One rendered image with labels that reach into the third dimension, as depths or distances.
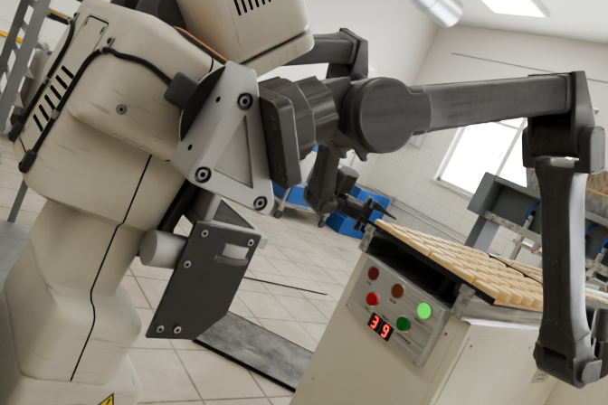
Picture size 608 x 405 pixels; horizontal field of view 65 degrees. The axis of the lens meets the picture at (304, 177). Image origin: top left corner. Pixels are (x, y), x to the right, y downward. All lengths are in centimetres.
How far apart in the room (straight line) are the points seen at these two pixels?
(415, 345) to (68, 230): 75
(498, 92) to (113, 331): 56
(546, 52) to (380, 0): 196
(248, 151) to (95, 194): 21
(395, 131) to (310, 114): 10
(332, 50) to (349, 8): 491
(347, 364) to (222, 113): 93
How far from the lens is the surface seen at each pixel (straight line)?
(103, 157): 58
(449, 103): 60
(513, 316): 126
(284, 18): 60
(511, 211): 193
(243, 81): 43
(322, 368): 133
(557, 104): 76
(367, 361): 123
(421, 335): 111
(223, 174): 44
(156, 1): 58
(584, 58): 587
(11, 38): 222
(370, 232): 120
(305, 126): 45
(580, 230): 86
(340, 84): 50
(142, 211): 61
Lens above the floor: 108
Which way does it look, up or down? 6 degrees down
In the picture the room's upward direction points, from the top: 24 degrees clockwise
